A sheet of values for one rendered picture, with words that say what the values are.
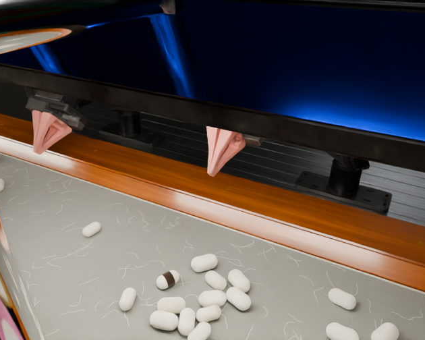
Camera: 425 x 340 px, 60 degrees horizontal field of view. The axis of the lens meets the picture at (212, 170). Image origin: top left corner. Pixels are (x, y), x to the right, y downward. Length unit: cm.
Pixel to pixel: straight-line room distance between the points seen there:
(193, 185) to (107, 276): 23
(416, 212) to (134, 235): 57
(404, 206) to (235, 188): 38
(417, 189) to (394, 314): 46
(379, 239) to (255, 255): 19
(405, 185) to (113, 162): 65
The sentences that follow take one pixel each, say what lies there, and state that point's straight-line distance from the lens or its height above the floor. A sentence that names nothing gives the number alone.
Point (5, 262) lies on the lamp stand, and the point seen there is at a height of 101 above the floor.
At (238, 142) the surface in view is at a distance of 57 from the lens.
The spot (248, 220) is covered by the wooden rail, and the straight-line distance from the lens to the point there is 61.
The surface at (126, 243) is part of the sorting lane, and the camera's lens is 60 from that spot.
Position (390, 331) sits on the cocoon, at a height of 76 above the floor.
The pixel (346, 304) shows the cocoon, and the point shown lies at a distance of 52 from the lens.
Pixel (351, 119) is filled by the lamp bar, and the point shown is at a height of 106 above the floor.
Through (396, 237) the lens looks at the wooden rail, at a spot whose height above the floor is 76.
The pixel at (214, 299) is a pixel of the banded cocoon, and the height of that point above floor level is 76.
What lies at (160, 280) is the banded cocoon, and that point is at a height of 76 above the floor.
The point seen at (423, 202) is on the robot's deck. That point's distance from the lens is 91.
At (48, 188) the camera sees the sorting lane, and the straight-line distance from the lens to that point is 78.
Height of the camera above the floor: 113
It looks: 31 degrees down
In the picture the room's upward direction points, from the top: straight up
